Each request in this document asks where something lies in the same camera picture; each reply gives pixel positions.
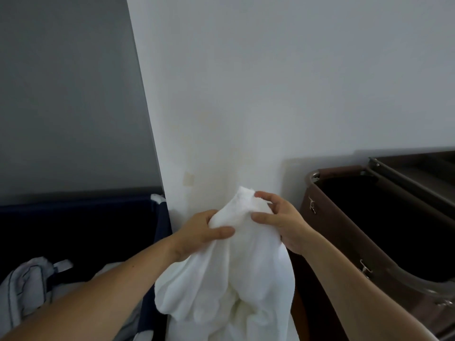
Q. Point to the person's left hand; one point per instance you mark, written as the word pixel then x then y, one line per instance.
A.
pixel 193 237

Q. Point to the person's right hand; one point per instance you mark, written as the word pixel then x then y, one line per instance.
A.
pixel 288 223

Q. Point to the white towel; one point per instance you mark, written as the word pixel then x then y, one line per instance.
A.
pixel 241 280

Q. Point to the brown housekeeping cart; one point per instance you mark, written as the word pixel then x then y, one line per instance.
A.
pixel 355 223

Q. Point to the person's left forearm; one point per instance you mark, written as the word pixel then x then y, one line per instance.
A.
pixel 85 301

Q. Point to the person's right forearm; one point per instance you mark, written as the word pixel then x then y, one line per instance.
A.
pixel 362 298

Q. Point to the white pillowcase black piping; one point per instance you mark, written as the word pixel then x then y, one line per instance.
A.
pixel 25 284

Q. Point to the grey door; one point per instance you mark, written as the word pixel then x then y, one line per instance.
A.
pixel 71 95

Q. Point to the navy laundry hamper white frame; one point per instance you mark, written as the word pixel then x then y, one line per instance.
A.
pixel 81 230

